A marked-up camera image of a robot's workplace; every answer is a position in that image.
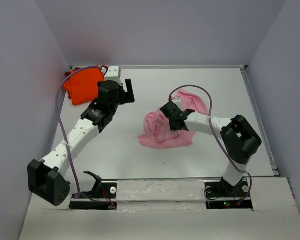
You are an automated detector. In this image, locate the pink t shirt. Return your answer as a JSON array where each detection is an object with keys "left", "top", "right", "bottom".
[{"left": 138, "top": 89, "right": 209, "bottom": 149}]

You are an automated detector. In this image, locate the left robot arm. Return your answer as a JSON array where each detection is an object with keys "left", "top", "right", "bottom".
[{"left": 27, "top": 79, "right": 135, "bottom": 206}]

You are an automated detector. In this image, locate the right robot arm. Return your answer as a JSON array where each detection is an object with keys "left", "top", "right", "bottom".
[{"left": 160, "top": 101, "right": 262, "bottom": 196}]

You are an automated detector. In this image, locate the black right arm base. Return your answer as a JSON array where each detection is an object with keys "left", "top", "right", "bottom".
[{"left": 203, "top": 180, "right": 253, "bottom": 210}]

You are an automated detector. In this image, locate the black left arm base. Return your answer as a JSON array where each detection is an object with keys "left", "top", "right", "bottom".
[{"left": 69, "top": 170, "right": 118, "bottom": 211}]

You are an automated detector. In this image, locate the orange folded t shirt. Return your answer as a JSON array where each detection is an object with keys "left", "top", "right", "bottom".
[{"left": 63, "top": 68, "right": 105, "bottom": 106}]

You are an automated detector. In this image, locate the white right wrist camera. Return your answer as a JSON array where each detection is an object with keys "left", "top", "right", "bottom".
[{"left": 169, "top": 96, "right": 183, "bottom": 111}]

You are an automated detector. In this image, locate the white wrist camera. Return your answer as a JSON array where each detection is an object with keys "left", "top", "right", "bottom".
[
  {"left": 169, "top": 96, "right": 183, "bottom": 111},
  {"left": 101, "top": 66, "right": 122, "bottom": 85}
]

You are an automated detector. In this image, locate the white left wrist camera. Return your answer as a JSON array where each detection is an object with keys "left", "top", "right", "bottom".
[{"left": 101, "top": 66, "right": 122, "bottom": 85}]

